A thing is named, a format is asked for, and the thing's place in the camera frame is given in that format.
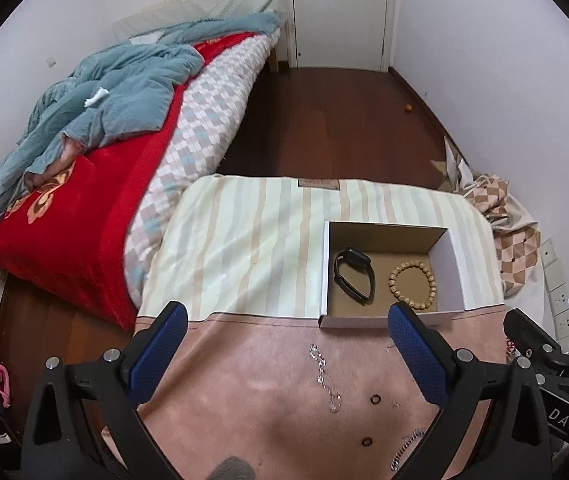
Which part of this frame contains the brown checkered cloth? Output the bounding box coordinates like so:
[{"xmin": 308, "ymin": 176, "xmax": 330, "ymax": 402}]
[{"xmin": 453, "ymin": 174, "xmax": 541, "ymax": 297}]

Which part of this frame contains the white door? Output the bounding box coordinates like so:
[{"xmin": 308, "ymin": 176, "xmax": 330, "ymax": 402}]
[{"xmin": 285, "ymin": 0, "xmax": 400, "ymax": 72}]

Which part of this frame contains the striped pillow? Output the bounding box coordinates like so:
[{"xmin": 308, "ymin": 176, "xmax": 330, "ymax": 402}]
[{"xmin": 112, "ymin": 0, "xmax": 275, "ymax": 41}]

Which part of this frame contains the red blanket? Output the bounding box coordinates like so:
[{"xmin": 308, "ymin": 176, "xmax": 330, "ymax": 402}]
[{"xmin": 0, "ymin": 32, "xmax": 261, "ymax": 330}]

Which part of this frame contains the white cardboard box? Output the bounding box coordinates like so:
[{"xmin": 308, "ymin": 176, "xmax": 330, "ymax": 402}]
[{"xmin": 319, "ymin": 221, "xmax": 469, "ymax": 330}]

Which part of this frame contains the silver chain bracelet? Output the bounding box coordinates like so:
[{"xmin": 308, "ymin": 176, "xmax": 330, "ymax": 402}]
[{"xmin": 389, "ymin": 426, "xmax": 429, "ymax": 473}]

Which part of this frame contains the black smart band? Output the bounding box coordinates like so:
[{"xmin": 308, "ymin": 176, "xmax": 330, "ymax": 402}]
[{"xmin": 333, "ymin": 247, "xmax": 377, "ymax": 306}]

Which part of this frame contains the checkered bed sheet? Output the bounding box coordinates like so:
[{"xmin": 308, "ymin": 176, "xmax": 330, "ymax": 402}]
[{"xmin": 124, "ymin": 29, "xmax": 281, "ymax": 309}]

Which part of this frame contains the wooden bead bracelet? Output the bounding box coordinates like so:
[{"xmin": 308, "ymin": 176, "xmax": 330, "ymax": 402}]
[{"xmin": 387, "ymin": 259, "xmax": 437, "ymax": 311}]

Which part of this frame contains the teal blue quilt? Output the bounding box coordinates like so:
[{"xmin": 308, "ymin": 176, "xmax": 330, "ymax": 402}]
[{"xmin": 0, "ymin": 11, "xmax": 281, "ymax": 221}]

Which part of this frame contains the white wall socket strip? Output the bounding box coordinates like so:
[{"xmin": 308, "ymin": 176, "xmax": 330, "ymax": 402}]
[{"xmin": 539, "ymin": 237, "xmax": 569, "ymax": 354}]

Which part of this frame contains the pink striped table cloth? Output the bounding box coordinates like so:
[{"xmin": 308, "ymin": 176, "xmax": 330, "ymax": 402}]
[{"xmin": 137, "ymin": 176, "xmax": 505, "ymax": 479}]

